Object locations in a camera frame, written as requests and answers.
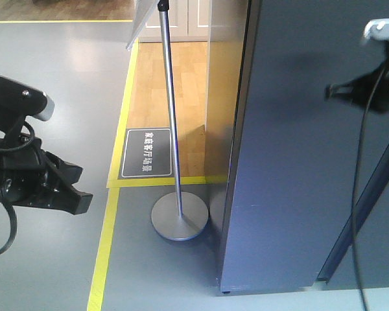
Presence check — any white double door wardrobe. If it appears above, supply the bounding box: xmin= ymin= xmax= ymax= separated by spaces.
xmin=139 ymin=0 xmax=210 ymax=42

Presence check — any sign stand with board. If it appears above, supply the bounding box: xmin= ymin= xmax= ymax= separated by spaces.
xmin=126 ymin=1 xmax=209 ymax=242

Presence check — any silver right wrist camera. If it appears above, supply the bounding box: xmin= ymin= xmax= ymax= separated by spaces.
xmin=363 ymin=18 xmax=389 ymax=41

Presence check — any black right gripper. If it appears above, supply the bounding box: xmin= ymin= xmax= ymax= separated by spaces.
xmin=324 ymin=62 xmax=389 ymax=113

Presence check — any fridge door white interior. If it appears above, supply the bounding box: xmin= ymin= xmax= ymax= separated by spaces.
xmin=220 ymin=1 xmax=389 ymax=294

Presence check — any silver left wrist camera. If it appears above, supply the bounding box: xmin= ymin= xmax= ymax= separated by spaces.
xmin=0 ymin=76 xmax=55 ymax=121

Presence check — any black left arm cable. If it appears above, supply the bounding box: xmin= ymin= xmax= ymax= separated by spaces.
xmin=0 ymin=121 xmax=36 ymax=258

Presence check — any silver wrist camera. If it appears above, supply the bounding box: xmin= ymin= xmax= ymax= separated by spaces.
xmin=0 ymin=76 xmax=55 ymax=121
xmin=363 ymin=18 xmax=389 ymax=41

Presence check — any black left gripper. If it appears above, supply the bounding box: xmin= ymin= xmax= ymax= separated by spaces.
xmin=0 ymin=133 xmax=93 ymax=215

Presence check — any dark floor label sticker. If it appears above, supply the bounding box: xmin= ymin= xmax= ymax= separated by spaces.
xmin=119 ymin=128 xmax=172 ymax=179

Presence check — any dark grey fridge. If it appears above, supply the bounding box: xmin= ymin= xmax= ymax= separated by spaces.
xmin=316 ymin=119 xmax=389 ymax=292

